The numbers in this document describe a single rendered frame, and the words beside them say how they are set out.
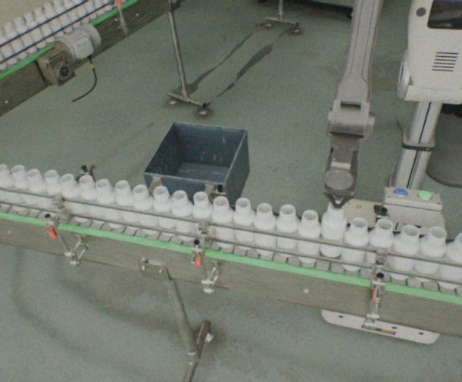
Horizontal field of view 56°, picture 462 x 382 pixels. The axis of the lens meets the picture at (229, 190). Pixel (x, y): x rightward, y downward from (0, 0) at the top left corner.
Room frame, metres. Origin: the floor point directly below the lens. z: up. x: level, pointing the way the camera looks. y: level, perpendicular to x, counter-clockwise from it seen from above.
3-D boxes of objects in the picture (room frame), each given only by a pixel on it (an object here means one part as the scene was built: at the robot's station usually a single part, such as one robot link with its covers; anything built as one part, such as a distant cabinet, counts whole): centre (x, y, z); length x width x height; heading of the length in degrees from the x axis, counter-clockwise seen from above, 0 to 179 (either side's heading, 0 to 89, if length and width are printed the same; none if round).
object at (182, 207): (0.83, 0.13, 1.08); 0.06 x 0.06 x 0.17
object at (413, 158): (1.20, -0.71, 0.74); 0.11 x 0.11 x 0.40; 69
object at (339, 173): (0.65, -0.24, 1.41); 0.12 x 0.09 x 0.12; 158
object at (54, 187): (0.98, 0.51, 1.08); 0.06 x 0.06 x 0.17
